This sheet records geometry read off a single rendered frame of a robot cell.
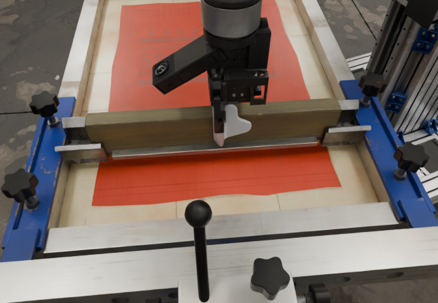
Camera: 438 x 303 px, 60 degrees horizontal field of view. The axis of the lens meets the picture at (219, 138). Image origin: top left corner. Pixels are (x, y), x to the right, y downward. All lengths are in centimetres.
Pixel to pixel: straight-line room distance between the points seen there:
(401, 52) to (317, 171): 91
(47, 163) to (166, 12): 54
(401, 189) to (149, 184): 40
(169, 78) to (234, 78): 9
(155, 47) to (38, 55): 186
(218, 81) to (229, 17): 10
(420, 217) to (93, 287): 44
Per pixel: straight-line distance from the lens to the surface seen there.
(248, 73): 53
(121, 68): 87
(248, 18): 47
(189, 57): 53
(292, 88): 81
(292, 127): 64
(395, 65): 154
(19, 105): 239
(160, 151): 64
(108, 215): 63
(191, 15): 102
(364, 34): 282
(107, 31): 100
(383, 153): 67
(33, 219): 61
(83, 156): 66
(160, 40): 94
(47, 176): 65
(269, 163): 67
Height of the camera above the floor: 149
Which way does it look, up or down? 50 degrees down
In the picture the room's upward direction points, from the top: straight up
